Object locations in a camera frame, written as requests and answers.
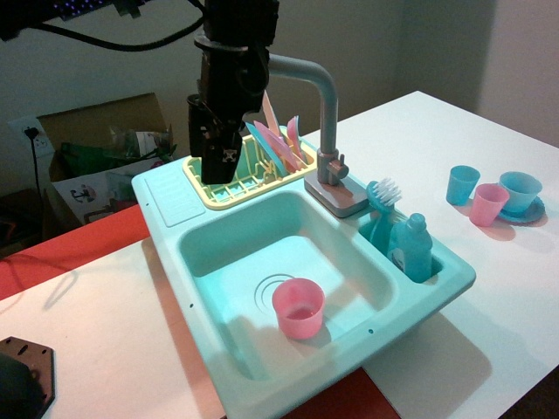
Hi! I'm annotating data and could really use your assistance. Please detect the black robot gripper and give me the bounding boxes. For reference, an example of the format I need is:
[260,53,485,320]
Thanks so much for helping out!
[187,1,280,185]

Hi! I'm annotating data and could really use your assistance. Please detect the grey toy faucet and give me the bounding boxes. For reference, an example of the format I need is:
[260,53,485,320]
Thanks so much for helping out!
[269,54,369,218]

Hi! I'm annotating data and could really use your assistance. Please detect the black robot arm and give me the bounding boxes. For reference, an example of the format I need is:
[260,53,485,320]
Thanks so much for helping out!
[1,1,280,185]

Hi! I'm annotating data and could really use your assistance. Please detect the yellow dish rack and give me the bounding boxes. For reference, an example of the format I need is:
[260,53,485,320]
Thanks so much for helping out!
[183,123,317,210]

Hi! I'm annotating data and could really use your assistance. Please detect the pink and blue toy plates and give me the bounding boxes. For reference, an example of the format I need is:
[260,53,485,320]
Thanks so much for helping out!
[245,92,307,177]

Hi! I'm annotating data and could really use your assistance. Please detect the cardboard box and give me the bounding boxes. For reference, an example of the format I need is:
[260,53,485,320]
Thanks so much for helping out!
[38,93,166,229]

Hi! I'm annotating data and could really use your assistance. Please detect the teal toy sink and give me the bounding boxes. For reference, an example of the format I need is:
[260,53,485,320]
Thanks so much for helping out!
[132,159,475,418]

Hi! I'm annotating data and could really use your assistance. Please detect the blue dish brush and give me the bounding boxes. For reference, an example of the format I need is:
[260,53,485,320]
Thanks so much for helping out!
[366,178,402,256]

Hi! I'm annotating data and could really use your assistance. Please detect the pink cup in sink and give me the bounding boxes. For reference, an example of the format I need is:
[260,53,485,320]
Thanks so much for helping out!
[272,278,326,340]

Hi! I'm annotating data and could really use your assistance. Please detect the blue soap bottle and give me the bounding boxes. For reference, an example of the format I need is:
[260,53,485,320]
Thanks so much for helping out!
[387,213,432,283]

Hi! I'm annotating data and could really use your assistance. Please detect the blue cup on table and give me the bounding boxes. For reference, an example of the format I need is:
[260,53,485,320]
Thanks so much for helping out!
[445,165,480,206]

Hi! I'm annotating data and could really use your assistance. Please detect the pink cup on table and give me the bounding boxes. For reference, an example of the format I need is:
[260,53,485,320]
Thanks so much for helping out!
[469,183,509,227]

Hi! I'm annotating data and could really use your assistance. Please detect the blue bowl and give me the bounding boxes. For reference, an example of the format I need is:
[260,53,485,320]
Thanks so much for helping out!
[499,171,542,213]

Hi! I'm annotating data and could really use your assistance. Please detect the blue saucer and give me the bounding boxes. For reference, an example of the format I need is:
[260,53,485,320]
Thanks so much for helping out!
[498,196,545,224]

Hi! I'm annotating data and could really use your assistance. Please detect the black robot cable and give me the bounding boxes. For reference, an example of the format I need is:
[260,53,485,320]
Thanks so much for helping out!
[34,0,206,52]

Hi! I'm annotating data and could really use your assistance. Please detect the wall outlet with plug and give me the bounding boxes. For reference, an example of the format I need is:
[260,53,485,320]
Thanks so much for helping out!
[8,116,54,158]

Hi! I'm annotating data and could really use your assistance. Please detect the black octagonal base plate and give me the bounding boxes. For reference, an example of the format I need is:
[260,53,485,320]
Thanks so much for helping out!
[1,336,56,418]

